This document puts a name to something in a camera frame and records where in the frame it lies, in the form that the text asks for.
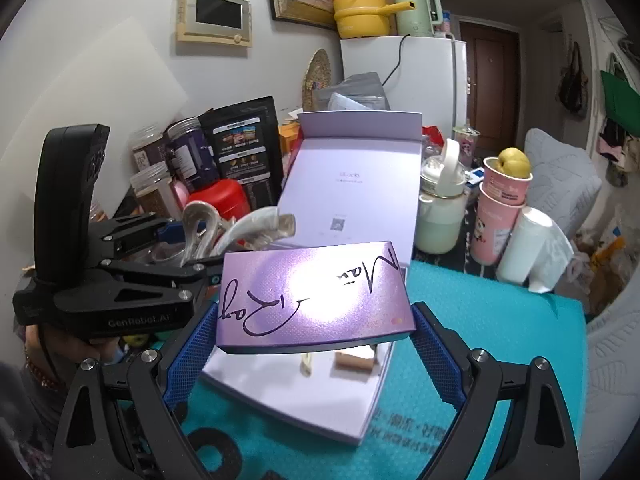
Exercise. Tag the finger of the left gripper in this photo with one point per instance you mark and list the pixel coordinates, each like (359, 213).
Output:
(206, 271)
(125, 236)

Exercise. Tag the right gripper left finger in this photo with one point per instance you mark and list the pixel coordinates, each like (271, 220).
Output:
(157, 387)

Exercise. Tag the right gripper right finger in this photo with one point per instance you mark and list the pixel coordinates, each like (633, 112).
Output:
(469, 380)

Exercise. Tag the pearl grey hair claw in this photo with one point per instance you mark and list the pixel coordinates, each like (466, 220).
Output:
(209, 235)

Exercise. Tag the purple signature palette box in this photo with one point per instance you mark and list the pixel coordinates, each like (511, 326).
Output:
(312, 299)

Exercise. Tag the gold rectangular box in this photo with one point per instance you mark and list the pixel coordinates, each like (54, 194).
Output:
(362, 358)

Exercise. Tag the cream hair claw clip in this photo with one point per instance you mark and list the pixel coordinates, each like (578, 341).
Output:
(306, 364)

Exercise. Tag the person's left hand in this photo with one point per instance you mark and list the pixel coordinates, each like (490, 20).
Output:
(57, 354)

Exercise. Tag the yellow green apple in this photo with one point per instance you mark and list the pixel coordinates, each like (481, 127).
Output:
(136, 341)

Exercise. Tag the clear jar brown contents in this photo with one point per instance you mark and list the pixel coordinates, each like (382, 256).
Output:
(154, 191)

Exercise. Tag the teal bubble mailer mat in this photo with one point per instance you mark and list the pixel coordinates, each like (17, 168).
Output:
(537, 440)

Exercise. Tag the red cylindrical canister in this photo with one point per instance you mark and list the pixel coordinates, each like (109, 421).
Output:
(226, 196)

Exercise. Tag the white paper roll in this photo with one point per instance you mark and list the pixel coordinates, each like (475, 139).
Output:
(537, 253)

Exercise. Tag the black snack pouch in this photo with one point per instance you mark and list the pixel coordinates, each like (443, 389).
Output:
(245, 140)

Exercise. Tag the pale green kettle jug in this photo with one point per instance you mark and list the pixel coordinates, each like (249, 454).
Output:
(442, 201)

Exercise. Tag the open lavender gift box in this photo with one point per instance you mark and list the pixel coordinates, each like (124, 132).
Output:
(354, 179)

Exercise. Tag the pink panda paper cup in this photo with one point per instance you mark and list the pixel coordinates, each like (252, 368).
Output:
(499, 202)

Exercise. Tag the grey leaf pattern cushion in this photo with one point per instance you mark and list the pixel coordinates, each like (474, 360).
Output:
(565, 183)

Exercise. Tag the apple on pink cup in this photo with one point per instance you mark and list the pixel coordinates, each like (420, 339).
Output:
(514, 163)

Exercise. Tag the white refrigerator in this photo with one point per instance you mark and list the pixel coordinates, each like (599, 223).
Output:
(427, 75)

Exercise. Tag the yellow cooking pot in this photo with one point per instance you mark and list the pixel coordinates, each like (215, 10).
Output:
(366, 18)

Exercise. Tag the green tote bag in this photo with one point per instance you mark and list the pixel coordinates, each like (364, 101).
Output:
(622, 103)

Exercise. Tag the green electric kettle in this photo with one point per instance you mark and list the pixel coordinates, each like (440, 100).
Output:
(421, 19)

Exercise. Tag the wall intercom panel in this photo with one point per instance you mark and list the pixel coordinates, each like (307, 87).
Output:
(227, 22)

